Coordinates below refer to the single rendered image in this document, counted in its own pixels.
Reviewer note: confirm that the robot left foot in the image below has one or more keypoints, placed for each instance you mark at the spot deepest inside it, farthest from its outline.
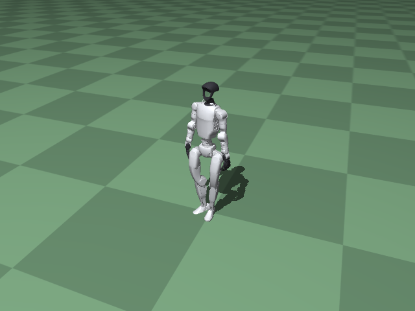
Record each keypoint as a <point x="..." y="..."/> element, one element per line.
<point x="209" y="215"/>

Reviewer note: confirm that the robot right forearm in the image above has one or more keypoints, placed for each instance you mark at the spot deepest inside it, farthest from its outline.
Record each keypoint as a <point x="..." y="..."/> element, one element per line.
<point x="189" y="137"/>

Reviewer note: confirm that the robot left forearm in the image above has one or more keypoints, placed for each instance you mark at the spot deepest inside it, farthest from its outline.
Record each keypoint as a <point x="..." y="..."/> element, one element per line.
<point x="224" y="146"/>

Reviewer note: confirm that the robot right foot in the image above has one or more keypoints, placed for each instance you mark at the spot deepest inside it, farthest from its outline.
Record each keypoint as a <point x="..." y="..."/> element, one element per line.
<point x="201" y="209"/>

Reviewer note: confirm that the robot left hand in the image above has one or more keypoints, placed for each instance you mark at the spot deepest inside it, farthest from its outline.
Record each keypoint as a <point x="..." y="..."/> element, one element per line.
<point x="226" y="163"/>

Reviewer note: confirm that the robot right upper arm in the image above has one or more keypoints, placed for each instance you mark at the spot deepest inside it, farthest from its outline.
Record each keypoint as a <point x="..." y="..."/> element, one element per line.
<point x="192" y="124"/>

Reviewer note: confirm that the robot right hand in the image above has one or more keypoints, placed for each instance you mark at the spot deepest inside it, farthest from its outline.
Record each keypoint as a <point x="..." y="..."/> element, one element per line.
<point x="187" y="149"/>

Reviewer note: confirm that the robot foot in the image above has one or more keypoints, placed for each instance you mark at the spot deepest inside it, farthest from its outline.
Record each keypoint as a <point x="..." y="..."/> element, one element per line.
<point x="201" y="209"/>
<point x="209" y="215"/>

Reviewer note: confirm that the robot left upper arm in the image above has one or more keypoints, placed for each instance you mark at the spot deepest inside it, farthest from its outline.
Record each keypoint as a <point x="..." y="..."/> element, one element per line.
<point x="221" y="115"/>

